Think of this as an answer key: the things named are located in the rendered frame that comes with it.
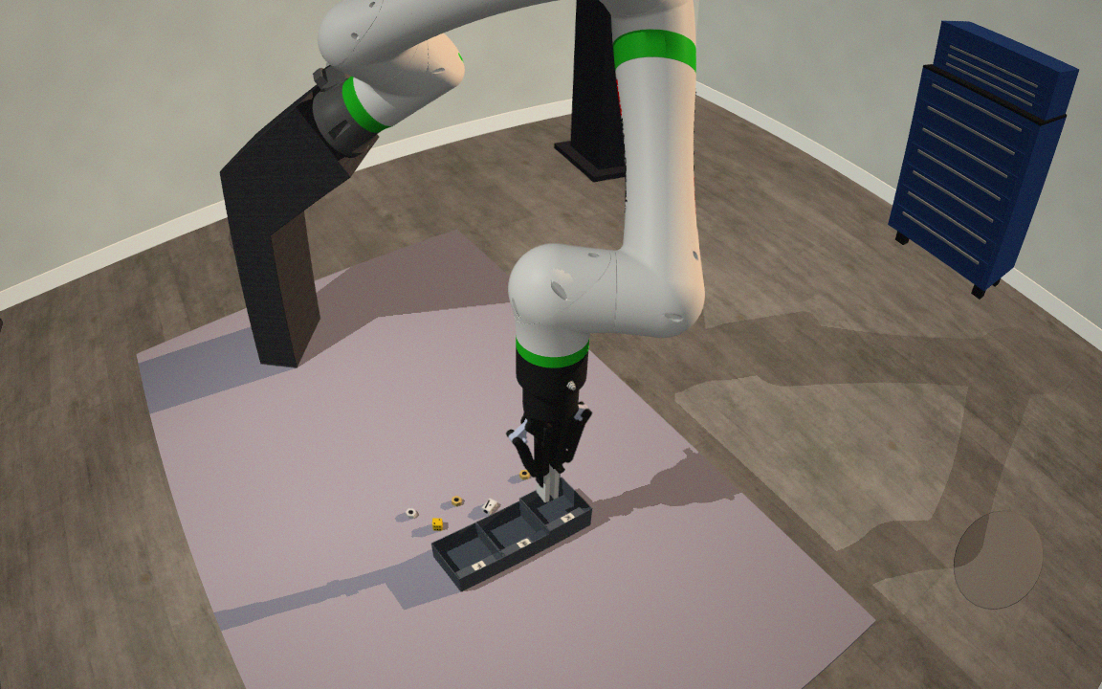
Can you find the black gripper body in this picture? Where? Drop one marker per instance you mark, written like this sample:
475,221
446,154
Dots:
540,411

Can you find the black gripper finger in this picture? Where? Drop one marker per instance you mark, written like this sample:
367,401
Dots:
573,432
537,467

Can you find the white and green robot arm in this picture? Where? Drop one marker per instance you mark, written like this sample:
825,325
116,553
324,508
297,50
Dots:
653,286

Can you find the dark grey three-compartment bin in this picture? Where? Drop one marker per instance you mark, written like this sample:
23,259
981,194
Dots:
508,528

